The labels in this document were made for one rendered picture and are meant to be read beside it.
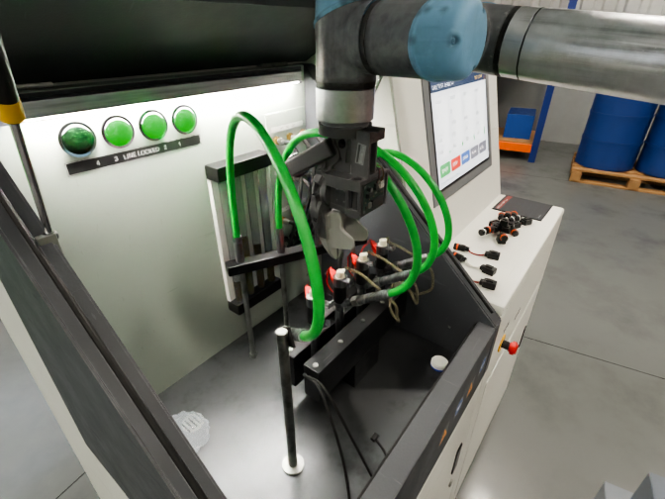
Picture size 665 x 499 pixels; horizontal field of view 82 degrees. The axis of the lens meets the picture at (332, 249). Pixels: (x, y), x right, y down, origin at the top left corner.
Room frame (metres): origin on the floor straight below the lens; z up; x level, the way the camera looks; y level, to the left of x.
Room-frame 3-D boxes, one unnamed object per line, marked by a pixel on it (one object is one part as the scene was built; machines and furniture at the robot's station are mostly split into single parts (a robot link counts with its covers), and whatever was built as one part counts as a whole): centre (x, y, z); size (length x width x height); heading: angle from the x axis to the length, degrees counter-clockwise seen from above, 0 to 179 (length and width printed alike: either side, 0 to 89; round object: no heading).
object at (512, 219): (1.06, -0.53, 1.01); 0.23 x 0.11 x 0.06; 142
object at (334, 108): (0.52, -0.02, 1.43); 0.08 x 0.08 x 0.05
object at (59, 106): (0.72, 0.24, 1.43); 0.54 x 0.03 x 0.02; 142
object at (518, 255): (1.03, -0.51, 0.96); 0.70 x 0.22 x 0.03; 142
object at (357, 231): (0.53, -0.03, 1.25); 0.06 x 0.03 x 0.09; 52
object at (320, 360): (0.66, -0.04, 0.91); 0.34 x 0.10 x 0.15; 142
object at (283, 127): (0.91, 0.10, 1.20); 0.13 x 0.03 x 0.31; 142
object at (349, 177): (0.52, -0.02, 1.35); 0.09 x 0.08 x 0.12; 52
